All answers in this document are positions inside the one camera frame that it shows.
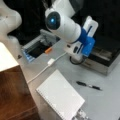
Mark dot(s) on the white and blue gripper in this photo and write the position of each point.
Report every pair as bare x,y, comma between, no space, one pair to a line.
80,50

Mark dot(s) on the black pen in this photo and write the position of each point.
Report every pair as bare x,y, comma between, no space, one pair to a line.
88,85

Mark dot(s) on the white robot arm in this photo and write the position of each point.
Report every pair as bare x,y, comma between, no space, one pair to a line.
58,19

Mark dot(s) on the black lidded drawer box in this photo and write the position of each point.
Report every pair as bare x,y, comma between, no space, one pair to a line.
103,60

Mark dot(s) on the orange marker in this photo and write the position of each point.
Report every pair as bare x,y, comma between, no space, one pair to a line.
48,50

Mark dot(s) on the grey metal tray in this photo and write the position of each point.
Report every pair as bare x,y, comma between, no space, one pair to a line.
39,45

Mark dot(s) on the white spiral notebook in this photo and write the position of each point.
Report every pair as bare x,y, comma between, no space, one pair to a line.
60,95

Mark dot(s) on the metal binder clips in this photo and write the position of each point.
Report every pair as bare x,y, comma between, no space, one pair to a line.
81,115

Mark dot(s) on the brown wooden shelf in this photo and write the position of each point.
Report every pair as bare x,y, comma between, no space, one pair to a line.
16,102

